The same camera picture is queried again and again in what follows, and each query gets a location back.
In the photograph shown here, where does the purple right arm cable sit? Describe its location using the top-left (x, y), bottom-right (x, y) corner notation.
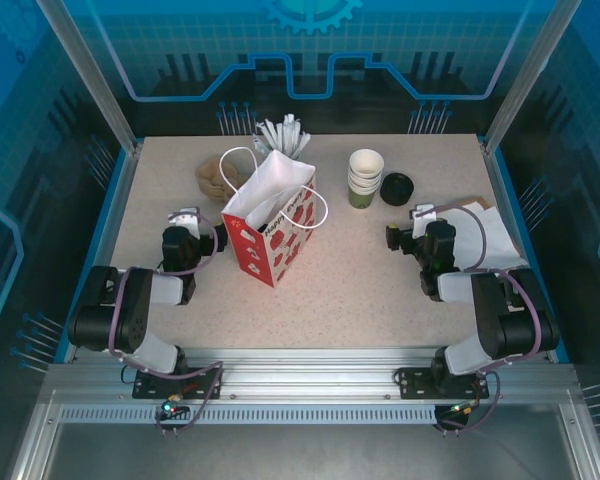
top-left (414, 203), bottom-right (544, 437)

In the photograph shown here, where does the brown cardboard napkin box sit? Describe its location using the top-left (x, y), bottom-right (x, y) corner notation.
top-left (447, 196), bottom-right (521, 261)

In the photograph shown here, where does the slotted grey cable duct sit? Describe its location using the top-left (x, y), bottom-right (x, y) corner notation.
top-left (57, 404), bottom-right (439, 426)

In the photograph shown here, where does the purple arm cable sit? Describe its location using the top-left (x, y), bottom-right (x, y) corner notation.
top-left (414, 203), bottom-right (544, 437)
top-left (108, 209), bottom-right (225, 436)

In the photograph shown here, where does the small circuit board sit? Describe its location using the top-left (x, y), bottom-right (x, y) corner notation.
top-left (449, 399), bottom-right (481, 417)
top-left (157, 402), bottom-right (191, 420)

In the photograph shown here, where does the aluminium frame post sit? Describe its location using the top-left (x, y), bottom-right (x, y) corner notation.
top-left (482, 0), bottom-right (584, 156)
top-left (34, 0), bottom-right (144, 154)

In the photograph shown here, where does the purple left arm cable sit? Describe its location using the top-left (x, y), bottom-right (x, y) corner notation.
top-left (108, 209), bottom-right (225, 436)

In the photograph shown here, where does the grey metal panel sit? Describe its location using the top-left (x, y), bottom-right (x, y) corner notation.
top-left (44, 424), bottom-right (571, 480)

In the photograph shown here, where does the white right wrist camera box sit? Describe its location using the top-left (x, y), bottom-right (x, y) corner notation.
top-left (410, 203), bottom-right (439, 225)

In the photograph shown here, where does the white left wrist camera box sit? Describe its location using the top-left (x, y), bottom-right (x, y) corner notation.
top-left (167, 206), bottom-right (202, 236)

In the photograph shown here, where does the green white paper cup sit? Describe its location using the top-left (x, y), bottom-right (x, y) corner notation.
top-left (348, 169), bottom-right (384, 186)
top-left (349, 182), bottom-right (382, 210)
top-left (348, 175), bottom-right (383, 192)
top-left (348, 148), bottom-right (385, 180)

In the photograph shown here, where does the aluminium mounting rail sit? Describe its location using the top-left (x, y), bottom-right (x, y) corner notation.
top-left (44, 344), bottom-right (576, 404)

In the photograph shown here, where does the red white paper gift bag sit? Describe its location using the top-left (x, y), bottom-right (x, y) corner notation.
top-left (218, 146), bottom-right (330, 290)

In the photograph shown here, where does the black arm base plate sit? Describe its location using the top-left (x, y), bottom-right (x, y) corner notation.
top-left (132, 367), bottom-right (225, 401)
top-left (397, 367), bottom-right (491, 401)

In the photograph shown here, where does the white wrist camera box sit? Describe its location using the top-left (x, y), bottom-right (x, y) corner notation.
top-left (410, 203), bottom-right (439, 225)
top-left (167, 206), bottom-right (202, 236)

